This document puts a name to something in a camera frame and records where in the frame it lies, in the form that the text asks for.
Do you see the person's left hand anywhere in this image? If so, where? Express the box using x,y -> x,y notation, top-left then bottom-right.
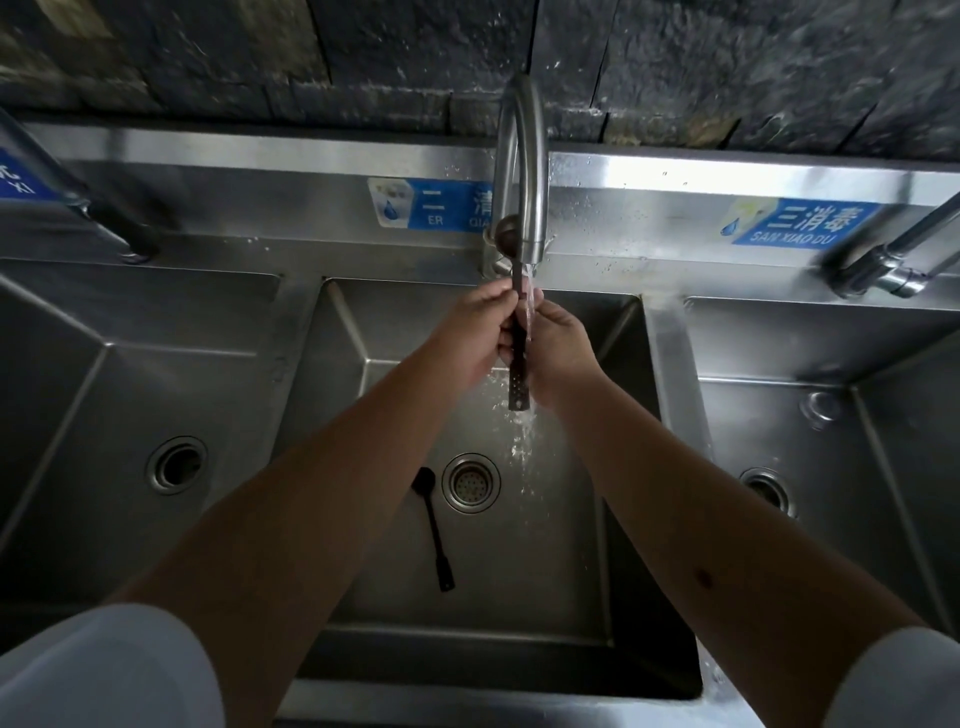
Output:
426,278 -> 522,389

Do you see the person's right hand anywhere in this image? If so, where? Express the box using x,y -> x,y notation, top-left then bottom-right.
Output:
519,288 -> 610,414

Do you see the dark brown long-handled spoon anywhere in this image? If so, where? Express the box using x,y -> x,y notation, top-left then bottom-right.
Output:
483,214 -> 535,413

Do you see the person's left forearm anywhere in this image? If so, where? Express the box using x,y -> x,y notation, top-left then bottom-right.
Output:
112,348 -> 489,728

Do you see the person's right forearm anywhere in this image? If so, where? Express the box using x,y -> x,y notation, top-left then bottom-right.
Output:
547,375 -> 931,728

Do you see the stainless steel triple sink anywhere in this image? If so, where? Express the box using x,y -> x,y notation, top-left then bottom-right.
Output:
0,120 -> 960,728

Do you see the blue and white label sticker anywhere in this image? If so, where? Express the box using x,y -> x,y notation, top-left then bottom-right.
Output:
366,177 -> 498,232
720,196 -> 885,247
0,146 -> 46,202

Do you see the curved steel faucet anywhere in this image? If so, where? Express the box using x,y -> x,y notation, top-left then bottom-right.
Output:
480,72 -> 552,280

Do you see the round steel drain strainer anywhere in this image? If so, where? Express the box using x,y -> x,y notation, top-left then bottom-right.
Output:
441,453 -> 502,515

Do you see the round steel overflow cap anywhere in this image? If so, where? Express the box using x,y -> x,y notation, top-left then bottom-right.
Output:
799,388 -> 846,429

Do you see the steel faucet pipe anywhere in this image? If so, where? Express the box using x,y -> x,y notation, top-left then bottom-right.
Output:
0,105 -> 162,265
821,191 -> 960,300

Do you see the white right sleeve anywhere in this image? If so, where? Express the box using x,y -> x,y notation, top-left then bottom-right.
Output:
821,626 -> 960,728

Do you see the white sleeve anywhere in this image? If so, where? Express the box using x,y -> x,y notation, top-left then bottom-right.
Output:
821,626 -> 960,728
0,603 -> 226,728

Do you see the white left sleeve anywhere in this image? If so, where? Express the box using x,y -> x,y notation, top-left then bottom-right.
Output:
0,603 -> 226,728

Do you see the black long-handled spoon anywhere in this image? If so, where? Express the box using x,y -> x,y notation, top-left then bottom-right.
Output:
410,467 -> 457,594

